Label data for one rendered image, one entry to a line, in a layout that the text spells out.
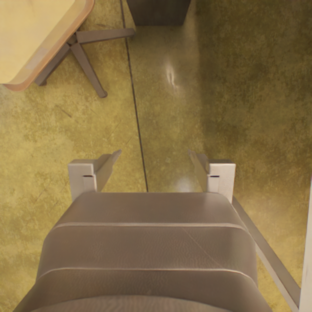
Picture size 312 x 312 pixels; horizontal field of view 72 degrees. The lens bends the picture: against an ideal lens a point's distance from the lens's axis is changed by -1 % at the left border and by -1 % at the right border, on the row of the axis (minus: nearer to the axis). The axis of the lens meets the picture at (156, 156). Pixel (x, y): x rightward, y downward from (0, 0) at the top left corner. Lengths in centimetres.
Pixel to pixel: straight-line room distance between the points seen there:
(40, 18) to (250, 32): 99
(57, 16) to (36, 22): 6
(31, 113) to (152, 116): 68
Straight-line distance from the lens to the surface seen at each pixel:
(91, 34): 122
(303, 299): 60
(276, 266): 87
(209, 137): 128
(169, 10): 107
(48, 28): 69
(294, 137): 147
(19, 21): 73
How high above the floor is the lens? 123
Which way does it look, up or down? 74 degrees down
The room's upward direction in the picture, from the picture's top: 176 degrees counter-clockwise
